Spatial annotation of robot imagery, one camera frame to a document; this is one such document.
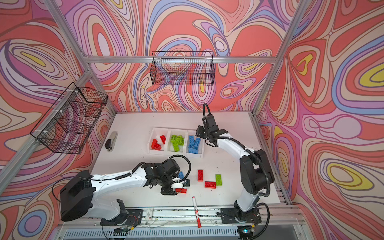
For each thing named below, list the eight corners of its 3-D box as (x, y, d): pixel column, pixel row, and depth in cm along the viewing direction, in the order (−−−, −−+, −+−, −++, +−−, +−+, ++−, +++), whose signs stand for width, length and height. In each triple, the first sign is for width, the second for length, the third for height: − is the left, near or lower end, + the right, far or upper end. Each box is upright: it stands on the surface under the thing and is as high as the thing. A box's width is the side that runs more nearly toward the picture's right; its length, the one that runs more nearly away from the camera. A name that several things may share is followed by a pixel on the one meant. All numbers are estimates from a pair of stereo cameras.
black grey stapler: (106, 152, 99) (103, 148, 95) (112, 135, 109) (109, 130, 105) (112, 152, 99) (109, 148, 95) (118, 134, 109) (115, 130, 105)
